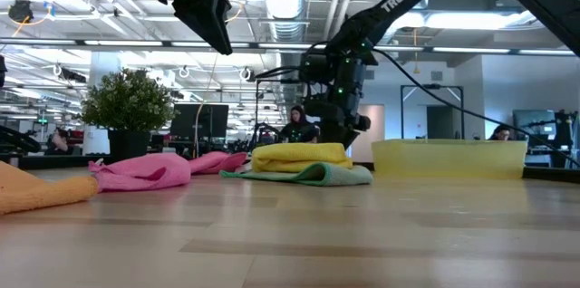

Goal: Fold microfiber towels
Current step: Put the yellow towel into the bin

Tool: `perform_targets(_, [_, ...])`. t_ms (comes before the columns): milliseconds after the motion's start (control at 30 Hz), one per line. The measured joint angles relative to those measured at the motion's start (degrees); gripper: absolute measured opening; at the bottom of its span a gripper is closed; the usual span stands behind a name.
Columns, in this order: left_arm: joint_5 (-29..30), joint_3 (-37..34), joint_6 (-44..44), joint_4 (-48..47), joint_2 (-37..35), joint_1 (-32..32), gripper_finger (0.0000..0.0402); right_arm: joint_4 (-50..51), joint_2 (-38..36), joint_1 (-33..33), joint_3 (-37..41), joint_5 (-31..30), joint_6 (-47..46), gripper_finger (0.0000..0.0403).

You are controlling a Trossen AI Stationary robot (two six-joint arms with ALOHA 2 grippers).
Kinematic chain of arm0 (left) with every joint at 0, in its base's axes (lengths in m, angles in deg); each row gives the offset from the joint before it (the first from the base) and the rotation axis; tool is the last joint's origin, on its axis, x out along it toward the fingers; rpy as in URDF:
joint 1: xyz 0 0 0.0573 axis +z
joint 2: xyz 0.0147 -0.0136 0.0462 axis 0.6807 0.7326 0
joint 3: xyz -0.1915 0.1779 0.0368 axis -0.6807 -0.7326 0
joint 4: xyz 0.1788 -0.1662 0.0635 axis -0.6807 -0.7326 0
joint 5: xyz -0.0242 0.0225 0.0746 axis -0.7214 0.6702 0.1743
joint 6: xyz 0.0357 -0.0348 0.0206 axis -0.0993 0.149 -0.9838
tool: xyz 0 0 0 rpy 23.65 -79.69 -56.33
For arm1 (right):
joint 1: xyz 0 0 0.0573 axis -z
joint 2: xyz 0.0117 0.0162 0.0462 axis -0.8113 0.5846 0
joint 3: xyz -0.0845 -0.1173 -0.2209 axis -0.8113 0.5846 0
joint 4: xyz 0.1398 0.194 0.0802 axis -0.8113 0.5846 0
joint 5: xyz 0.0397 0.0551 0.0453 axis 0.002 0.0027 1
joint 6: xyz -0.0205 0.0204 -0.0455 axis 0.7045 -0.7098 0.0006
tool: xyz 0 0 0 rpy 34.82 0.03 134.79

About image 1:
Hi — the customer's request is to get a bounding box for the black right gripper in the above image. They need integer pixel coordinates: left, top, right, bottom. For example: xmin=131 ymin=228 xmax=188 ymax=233
xmin=303 ymin=96 xmax=372 ymax=149

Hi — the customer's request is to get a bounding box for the green microfiber towel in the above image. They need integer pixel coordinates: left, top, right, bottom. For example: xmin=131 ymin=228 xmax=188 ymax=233
xmin=219 ymin=162 xmax=374 ymax=187

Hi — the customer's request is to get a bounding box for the yellow microfiber towel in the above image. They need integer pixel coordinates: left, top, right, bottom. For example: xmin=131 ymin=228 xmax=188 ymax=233
xmin=251 ymin=142 xmax=354 ymax=174

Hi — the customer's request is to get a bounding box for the pink microfiber towel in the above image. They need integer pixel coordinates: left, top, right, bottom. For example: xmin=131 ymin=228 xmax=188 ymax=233
xmin=88 ymin=150 xmax=249 ymax=193

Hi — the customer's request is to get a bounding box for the orange microfiber towel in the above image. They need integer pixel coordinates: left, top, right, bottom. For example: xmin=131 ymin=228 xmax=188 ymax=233
xmin=0 ymin=160 xmax=100 ymax=216

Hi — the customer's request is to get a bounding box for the person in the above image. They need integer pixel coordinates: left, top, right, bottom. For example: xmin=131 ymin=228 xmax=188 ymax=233
xmin=279 ymin=105 xmax=321 ymax=144
xmin=488 ymin=124 xmax=513 ymax=142
xmin=47 ymin=128 xmax=74 ymax=156

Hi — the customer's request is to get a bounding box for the black computer monitor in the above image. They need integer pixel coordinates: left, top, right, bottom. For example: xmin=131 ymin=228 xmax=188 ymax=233
xmin=170 ymin=103 xmax=230 ymax=140

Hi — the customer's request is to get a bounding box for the yellow translucent plastic bin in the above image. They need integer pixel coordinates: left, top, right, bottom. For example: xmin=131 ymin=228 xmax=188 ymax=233
xmin=371 ymin=139 xmax=529 ymax=179

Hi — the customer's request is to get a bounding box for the green plant in black pot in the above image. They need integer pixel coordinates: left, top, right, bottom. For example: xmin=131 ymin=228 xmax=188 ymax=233
xmin=77 ymin=68 xmax=177 ymax=158

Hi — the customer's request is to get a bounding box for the grey computer monitor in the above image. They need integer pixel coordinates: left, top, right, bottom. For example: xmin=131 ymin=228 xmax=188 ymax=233
xmin=512 ymin=109 xmax=557 ymax=149

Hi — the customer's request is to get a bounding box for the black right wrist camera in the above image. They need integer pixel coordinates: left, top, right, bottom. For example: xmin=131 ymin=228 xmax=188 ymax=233
xmin=298 ymin=52 xmax=339 ymax=84

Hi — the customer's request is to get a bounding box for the silver ribbed ventilation duct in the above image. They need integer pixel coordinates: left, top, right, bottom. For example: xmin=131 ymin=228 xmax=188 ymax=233
xmin=260 ymin=0 xmax=309 ymax=43

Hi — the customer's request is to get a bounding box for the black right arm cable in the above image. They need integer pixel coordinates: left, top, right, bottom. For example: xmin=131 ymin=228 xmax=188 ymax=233
xmin=371 ymin=47 xmax=580 ymax=169

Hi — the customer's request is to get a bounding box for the black metal station frame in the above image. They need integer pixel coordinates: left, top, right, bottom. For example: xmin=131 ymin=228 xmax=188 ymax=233
xmin=401 ymin=83 xmax=464 ymax=140
xmin=255 ymin=78 xmax=304 ymax=143

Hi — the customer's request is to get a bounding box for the yellow hanging cord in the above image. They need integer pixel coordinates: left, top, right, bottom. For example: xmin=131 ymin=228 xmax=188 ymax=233
xmin=412 ymin=28 xmax=421 ymax=75

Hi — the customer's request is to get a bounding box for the black ceiling cable reel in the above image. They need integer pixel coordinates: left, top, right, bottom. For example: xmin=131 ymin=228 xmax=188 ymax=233
xmin=7 ymin=0 xmax=34 ymax=24

